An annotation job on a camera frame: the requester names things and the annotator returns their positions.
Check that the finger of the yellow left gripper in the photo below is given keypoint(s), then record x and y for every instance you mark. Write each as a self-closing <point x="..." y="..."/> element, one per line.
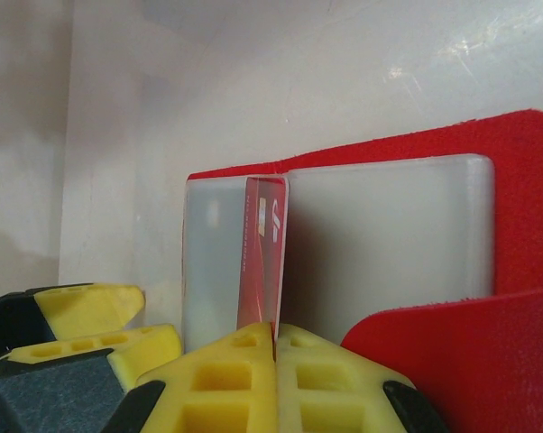
<point x="82" y="306"/>
<point x="64" y="388"/>

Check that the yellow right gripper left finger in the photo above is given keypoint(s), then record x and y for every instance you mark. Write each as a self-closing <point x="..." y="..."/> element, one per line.
<point x="217" y="388"/>

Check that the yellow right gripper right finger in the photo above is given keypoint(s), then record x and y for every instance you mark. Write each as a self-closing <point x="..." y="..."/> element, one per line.
<point x="334" y="392"/>

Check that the red credit card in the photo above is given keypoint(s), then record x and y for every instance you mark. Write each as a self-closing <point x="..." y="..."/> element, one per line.
<point x="262" y="270"/>

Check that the red card holder wallet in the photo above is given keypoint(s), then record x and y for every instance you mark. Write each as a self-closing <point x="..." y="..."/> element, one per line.
<point x="524" y="203"/>

